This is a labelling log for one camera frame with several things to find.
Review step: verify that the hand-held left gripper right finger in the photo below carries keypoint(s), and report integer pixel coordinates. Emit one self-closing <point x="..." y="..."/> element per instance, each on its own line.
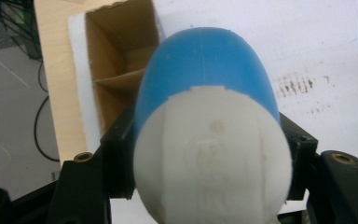
<point x="301" y="161"/>

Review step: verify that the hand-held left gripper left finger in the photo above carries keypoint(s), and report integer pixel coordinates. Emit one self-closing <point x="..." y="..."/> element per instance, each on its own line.
<point x="119" y="161"/>

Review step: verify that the blue and white bottle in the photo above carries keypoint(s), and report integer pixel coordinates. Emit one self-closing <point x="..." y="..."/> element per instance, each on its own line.
<point x="208" y="140"/>

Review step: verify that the cardboard box with divider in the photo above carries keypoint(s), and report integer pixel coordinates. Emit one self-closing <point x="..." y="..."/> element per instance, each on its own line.
<point x="112" y="56"/>

